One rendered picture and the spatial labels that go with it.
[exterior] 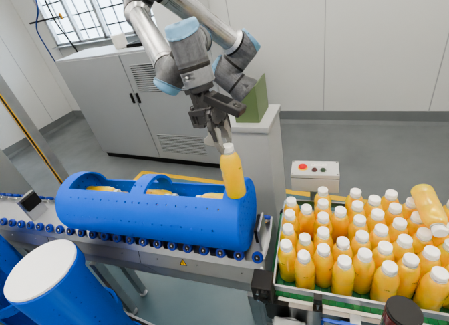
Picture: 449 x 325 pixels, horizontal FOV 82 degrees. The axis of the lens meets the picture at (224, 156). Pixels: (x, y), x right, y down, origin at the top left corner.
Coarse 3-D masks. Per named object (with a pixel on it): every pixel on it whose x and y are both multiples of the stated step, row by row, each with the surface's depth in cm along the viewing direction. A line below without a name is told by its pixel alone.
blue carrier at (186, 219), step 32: (64, 192) 118; (96, 192) 112; (128, 192) 138; (192, 192) 124; (224, 192) 94; (64, 224) 122; (96, 224) 113; (128, 224) 106; (160, 224) 100; (192, 224) 95; (224, 224) 90
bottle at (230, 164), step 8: (232, 152) 80; (224, 160) 80; (232, 160) 80; (240, 160) 82; (224, 168) 81; (232, 168) 80; (240, 168) 82; (224, 176) 83; (232, 176) 82; (240, 176) 83; (224, 184) 86; (232, 184) 83; (240, 184) 84; (232, 192) 85; (240, 192) 85
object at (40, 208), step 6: (30, 192) 149; (24, 198) 146; (30, 198) 147; (36, 198) 150; (18, 204) 144; (24, 204) 144; (30, 204) 147; (36, 204) 150; (42, 204) 155; (24, 210) 147; (30, 210) 147; (36, 210) 152; (42, 210) 155; (30, 216) 149; (36, 216) 152
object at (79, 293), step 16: (80, 256) 113; (80, 272) 110; (64, 288) 103; (80, 288) 109; (96, 288) 118; (16, 304) 98; (32, 304) 98; (48, 304) 101; (64, 304) 105; (80, 304) 110; (96, 304) 117; (112, 304) 128; (48, 320) 105; (64, 320) 107; (80, 320) 112; (96, 320) 118; (112, 320) 127; (128, 320) 139
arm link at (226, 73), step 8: (224, 56) 152; (216, 64) 152; (224, 64) 151; (232, 64) 150; (216, 72) 153; (224, 72) 153; (232, 72) 152; (240, 72) 155; (216, 80) 157; (224, 80) 154; (232, 80) 154; (224, 88) 159
